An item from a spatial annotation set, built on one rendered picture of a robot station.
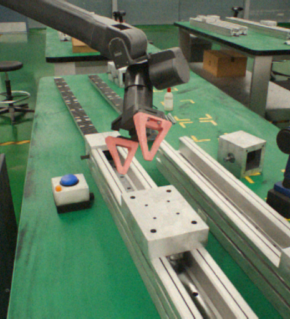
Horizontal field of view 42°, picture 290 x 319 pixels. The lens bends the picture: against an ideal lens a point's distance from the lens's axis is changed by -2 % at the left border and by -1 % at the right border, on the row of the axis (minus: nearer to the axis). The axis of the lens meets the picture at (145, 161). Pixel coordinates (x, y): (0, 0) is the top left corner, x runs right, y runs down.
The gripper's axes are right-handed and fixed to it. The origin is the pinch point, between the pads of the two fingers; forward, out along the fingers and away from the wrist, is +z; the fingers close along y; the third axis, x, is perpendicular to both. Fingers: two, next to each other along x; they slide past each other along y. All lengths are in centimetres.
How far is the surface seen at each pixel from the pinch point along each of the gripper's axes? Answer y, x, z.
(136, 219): 0.0, 1.0, 10.2
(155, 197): -2.8, 6.5, 4.8
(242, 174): -16.3, 42.9, -10.6
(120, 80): -97, 40, -81
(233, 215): 2.7, 21.3, 7.0
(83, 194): -25.6, 0.2, 0.7
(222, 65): -239, 238, -244
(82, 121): -64, 11, -37
